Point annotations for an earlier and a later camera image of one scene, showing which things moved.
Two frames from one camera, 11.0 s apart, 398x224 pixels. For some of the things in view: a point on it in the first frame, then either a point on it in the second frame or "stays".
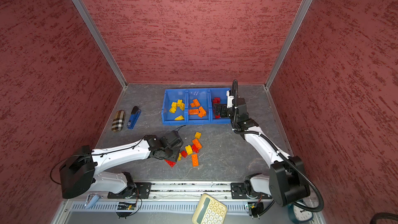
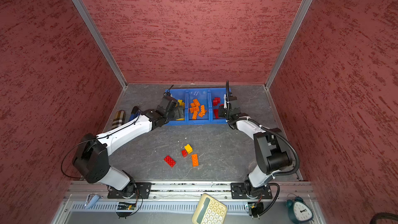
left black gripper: x=174 y=156 to x=176 y=112
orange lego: x=195 y=160 stays
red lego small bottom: x=184 y=154 stays
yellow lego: x=188 y=149 stays
